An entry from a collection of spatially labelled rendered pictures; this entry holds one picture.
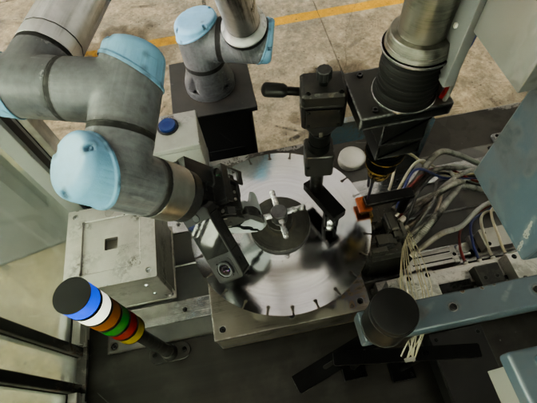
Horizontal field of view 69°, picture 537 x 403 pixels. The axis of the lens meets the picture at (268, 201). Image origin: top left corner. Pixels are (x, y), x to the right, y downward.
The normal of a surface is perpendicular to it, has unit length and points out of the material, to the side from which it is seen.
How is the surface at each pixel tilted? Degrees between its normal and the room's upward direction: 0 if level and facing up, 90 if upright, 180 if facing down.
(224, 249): 52
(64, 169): 32
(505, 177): 90
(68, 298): 0
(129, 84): 36
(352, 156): 1
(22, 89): 48
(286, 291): 0
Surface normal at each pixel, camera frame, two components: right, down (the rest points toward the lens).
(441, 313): -0.07, -0.50
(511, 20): -0.98, 0.19
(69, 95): -0.16, 0.38
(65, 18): 0.65, -0.25
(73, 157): -0.51, -0.18
